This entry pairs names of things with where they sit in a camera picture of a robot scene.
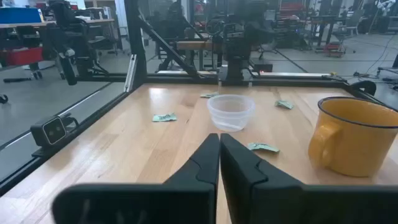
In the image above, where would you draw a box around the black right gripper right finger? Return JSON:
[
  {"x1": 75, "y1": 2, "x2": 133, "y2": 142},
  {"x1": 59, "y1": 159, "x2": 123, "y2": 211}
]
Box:
[{"x1": 220, "y1": 133, "x2": 398, "y2": 224}]

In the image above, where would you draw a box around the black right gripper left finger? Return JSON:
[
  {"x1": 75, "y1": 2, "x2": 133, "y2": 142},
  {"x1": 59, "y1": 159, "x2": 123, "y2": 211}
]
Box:
[{"x1": 51, "y1": 133, "x2": 221, "y2": 224}]

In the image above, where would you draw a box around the clear plastic bowl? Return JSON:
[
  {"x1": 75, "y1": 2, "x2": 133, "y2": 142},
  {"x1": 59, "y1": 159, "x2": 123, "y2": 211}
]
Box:
[{"x1": 206, "y1": 94, "x2": 256, "y2": 133}]

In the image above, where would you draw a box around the yellow enamel mug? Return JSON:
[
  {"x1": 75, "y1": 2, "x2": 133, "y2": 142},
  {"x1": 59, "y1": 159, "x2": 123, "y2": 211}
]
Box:
[{"x1": 307, "y1": 96, "x2": 398, "y2": 178}]

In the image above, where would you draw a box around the black power box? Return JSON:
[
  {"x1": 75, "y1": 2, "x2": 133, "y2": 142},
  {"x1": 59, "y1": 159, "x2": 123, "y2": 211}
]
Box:
[{"x1": 250, "y1": 60, "x2": 274, "y2": 74}]

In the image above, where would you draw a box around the red cart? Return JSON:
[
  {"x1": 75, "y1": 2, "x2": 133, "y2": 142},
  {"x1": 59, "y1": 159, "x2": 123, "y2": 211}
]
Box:
[{"x1": 323, "y1": 42, "x2": 346, "y2": 58}]

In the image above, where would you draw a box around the grey chair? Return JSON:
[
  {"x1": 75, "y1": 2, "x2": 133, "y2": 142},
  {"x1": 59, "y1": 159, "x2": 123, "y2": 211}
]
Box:
[{"x1": 337, "y1": 9, "x2": 364, "y2": 37}]

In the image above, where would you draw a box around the wooden background desk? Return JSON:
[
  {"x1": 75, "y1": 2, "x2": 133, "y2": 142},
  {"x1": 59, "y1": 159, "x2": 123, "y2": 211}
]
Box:
[{"x1": 0, "y1": 18, "x2": 116, "y2": 29}]

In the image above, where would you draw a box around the red storage bin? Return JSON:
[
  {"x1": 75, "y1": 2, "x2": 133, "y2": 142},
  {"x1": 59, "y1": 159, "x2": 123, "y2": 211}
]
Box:
[{"x1": 0, "y1": 46, "x2": 44, "y2": 67}]

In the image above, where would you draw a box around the blue box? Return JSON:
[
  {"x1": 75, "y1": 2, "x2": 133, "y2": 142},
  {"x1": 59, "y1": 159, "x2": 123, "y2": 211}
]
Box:
[{"x1": 0, "y1": 6, "x2": 43, "y2": 25}]

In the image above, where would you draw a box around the black aluminium table frame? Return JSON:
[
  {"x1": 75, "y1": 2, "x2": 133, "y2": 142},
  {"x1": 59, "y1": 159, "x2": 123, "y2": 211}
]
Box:
[{"x1": 0, "y1": 0, "x2": 398, "y2": 197}]

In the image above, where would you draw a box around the black frame clamp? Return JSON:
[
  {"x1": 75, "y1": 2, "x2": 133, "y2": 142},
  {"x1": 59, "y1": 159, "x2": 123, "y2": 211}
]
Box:
[{"x1": 349, "y1": 80, "x2": 377, "y2": 96}]

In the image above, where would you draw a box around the black table-level camera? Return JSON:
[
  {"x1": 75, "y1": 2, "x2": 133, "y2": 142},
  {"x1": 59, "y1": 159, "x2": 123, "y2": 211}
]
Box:
[{"x1": 30, "y1": 112, "x2": 80, "y2": 158}]

